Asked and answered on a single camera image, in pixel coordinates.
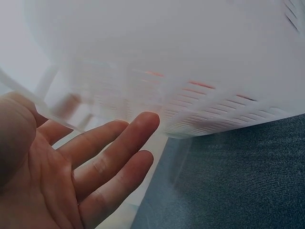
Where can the person's left hand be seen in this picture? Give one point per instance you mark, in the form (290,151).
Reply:
(40,181)

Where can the white slotted plastic basket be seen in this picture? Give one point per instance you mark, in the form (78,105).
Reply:
(190,59)

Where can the person's legs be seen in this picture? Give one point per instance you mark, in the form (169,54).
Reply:
(238,179)

